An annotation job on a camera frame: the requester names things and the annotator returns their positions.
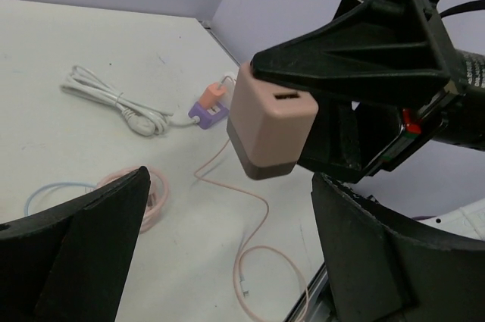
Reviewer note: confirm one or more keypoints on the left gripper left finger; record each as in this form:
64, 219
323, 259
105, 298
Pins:
70, 262

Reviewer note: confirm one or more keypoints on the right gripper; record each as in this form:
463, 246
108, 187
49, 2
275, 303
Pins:
395, 59

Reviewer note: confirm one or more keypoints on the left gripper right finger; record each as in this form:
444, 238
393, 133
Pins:
384, 266

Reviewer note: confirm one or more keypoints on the dusty pink charger plug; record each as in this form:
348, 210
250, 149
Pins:
268, 125

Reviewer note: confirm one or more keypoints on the white 80W charger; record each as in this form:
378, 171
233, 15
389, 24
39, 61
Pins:
227, 85

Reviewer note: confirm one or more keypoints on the purple power strip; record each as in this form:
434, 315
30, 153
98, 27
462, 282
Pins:
208, 117

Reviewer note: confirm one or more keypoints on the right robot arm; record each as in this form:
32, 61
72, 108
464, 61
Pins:
466, 118

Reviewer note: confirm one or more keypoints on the aluminium right rail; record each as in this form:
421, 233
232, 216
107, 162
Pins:
206, 24

